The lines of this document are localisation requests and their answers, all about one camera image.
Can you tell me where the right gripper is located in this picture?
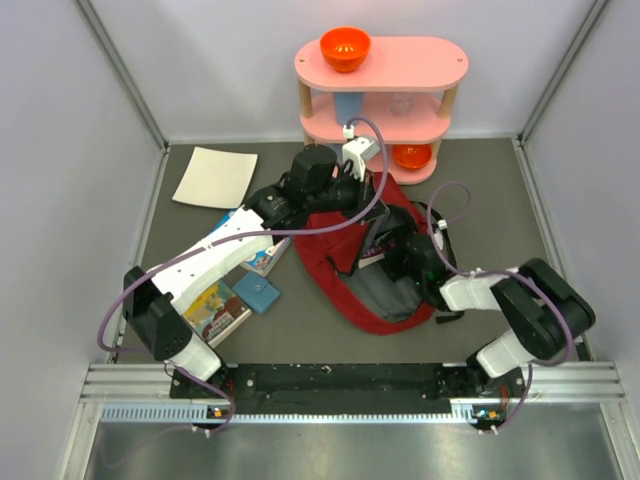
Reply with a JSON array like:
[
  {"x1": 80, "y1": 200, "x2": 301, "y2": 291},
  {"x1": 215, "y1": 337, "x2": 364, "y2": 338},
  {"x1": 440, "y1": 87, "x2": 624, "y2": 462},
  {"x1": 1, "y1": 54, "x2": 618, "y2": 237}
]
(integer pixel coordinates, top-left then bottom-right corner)
[{"x1": 364, "y1": 219, "x2": 426, "y2": 287}]

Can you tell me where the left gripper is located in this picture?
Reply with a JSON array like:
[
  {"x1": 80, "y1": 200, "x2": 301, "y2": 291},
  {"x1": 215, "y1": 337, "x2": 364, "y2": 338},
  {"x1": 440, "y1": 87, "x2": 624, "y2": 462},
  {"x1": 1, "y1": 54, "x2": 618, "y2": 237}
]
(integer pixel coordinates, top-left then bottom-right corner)
[{"x1": 306, "y1": 164, "x2": 388, "y2": 225}]

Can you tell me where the purple treehouse book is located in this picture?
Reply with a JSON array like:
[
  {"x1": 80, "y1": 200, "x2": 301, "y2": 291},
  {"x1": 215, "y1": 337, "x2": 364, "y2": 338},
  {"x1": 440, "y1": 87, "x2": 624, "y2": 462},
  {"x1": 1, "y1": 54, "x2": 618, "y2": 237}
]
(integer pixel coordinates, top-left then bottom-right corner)
[{"x1": 357, "y1": 232, "x2": 398, "y2": 269}]

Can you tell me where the red student backpack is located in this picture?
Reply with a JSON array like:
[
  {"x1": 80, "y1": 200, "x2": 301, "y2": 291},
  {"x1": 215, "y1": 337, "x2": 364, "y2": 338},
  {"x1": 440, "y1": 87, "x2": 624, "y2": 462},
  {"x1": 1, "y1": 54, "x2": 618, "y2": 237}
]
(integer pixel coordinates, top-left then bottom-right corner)
[{"x1": 294, "y1": 176, "x2": 442, "y2": 335}]

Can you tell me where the blue illustrated children's book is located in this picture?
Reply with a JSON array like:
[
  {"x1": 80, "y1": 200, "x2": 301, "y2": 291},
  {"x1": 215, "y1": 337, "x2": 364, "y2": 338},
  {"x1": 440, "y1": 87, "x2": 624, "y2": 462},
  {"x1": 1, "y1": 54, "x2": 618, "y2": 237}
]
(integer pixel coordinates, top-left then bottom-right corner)
[{"x1": 204, "y1": 208, "x2": 289, "y2": 276}]

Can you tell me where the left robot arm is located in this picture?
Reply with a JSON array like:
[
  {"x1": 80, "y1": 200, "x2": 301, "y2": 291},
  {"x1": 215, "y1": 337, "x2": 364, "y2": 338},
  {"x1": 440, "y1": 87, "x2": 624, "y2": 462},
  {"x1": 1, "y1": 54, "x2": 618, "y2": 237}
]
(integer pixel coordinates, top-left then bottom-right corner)
[{"x1": 123, "y1": 136, "x2": 384, "y2": 397}]

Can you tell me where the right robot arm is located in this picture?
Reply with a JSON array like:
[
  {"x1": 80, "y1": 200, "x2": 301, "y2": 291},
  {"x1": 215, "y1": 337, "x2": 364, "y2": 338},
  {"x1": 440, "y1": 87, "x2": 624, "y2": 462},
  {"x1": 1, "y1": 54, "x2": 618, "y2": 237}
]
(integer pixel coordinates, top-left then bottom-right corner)
[{"x1": 382, "y1": 233, "x2": 596, "y2": 396}]

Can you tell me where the orange bowl on bottom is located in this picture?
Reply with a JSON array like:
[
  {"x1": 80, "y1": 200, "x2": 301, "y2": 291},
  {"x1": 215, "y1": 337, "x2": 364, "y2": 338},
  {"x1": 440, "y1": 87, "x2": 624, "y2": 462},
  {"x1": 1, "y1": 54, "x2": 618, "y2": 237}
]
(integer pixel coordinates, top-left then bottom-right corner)
[{"x1": 392, "y1": 144, "x2": 433, "y2": 170}]

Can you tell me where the orange bowl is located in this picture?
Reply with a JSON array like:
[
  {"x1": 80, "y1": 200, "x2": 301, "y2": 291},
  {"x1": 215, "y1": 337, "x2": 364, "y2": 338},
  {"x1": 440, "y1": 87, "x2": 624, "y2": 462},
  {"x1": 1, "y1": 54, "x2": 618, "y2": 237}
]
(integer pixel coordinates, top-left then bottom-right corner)
[
  {"x1": 319, "y1": 26, "x2": 371, "y2": 73},
  {"x1": 392, "y1": 144, "x2": 433, "y2": 170}
]

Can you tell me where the clear glass on shelf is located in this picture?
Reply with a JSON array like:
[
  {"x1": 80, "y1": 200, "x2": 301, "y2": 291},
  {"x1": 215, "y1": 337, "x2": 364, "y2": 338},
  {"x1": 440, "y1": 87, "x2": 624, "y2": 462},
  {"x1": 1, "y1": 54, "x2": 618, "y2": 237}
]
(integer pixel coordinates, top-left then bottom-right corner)
[{"x1": 387, "y1": 93, "x2": 412, "y2": 116}]

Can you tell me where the upper blue cup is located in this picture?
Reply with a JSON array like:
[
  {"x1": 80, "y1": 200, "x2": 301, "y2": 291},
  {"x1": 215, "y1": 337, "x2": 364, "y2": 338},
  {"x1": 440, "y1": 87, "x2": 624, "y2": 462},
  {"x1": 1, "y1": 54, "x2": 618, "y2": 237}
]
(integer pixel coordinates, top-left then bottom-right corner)
[{"x1": 333, "y1": 92, "x2": 365, "y2": 126}]

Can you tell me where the pink three-tier shelf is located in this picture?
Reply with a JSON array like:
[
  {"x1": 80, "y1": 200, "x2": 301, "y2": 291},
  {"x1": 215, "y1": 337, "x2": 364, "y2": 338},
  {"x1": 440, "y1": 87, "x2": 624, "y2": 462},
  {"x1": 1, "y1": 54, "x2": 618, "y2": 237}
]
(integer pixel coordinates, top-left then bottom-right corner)
[{"x1": 295, "y1": 36, "x2": 469, "y2": 185}]

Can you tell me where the blue snap wallet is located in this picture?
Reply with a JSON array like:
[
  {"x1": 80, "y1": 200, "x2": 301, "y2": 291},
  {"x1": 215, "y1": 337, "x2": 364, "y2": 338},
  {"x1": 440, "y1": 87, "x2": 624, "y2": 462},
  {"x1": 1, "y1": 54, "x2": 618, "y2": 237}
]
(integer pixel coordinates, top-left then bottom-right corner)
[{"x1": 233, "y1": 272, "x2": 280, "y2": 314}]

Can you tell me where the orange bowl on top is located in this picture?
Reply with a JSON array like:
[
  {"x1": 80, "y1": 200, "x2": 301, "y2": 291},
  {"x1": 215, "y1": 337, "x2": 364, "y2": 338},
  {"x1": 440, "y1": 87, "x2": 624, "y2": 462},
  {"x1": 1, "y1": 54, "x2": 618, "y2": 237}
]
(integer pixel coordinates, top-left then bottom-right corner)
[{"x1": 319, "y1": 26, "x2": 371, "y2": 73}]

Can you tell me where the white paper sheet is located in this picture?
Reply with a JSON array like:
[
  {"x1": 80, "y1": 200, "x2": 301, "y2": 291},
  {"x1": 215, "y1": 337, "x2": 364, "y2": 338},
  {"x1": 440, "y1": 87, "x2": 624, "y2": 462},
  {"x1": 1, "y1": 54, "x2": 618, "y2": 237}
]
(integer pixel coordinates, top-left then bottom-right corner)
[{"x1": 172, "y1": 147, "x2": 258, "y2": 209}]

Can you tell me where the brown cover book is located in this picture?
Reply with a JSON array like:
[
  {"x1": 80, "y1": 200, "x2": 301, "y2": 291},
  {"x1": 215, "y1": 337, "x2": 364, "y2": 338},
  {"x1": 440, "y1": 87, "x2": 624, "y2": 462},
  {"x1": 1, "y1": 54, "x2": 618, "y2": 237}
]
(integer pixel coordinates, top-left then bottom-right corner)
[{"x1": 183, "y1": 280, "x2": 252, "y2": 348}]

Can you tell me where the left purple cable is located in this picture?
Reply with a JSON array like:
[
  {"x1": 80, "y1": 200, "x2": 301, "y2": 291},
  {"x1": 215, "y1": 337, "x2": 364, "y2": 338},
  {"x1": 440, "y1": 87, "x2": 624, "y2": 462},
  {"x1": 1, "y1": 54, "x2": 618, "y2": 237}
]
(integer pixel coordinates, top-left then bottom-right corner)
[{"x1": 95, "y1": 115, "x2": 389, "y2": 354}]

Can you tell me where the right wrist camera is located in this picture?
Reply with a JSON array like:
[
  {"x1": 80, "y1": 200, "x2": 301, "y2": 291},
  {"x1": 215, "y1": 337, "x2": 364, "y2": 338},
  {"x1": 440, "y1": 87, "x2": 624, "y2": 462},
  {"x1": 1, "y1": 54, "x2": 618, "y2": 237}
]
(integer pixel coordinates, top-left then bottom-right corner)
[{"x1": 431, "y1": 220, "x2": 448, "y2": 250}]

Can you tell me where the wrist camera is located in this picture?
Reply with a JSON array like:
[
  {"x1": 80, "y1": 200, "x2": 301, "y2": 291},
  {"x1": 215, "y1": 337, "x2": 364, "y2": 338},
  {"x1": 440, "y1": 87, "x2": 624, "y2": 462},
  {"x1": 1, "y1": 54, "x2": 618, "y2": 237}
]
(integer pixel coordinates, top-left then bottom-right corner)
[
  {"x1": 431, "y1": 220, "x2": 448, "y2": 250},
  {"x1": 342, "y1": 125, "x2": 380, "y2": 180}
]

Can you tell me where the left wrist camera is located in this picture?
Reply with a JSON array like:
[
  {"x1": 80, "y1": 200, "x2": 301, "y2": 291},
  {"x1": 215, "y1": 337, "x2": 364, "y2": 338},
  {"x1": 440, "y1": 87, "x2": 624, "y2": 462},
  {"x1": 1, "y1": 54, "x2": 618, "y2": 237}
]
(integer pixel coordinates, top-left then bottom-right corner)
[{"x1": 342, "y1": 125, "x2": 380, "y2": 180}]

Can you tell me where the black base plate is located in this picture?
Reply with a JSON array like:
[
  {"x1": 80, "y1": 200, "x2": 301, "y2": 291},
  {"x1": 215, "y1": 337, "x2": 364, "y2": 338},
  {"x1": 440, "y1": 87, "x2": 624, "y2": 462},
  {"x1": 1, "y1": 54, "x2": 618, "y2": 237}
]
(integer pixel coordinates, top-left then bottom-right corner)
[{"x1": 169, "y1": 362, "x2": 531, "y2": 414}]

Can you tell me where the grey cable duct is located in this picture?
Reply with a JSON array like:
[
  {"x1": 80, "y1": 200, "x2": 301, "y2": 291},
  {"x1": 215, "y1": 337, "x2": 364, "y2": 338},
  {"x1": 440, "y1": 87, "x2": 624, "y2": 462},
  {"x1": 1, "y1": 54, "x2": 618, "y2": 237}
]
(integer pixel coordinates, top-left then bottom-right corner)
[{"x1": 99, "y1": 400, "x2": 488, "y2": 425}]

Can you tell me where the aluminium frame rail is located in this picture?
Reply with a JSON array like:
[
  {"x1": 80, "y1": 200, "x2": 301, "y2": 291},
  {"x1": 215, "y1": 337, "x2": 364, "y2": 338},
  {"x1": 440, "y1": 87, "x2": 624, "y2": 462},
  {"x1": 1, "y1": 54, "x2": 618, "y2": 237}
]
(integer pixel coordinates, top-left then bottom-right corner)
[{"x1": 80, "y1": 364, "x2": 173, "y2": 403}]

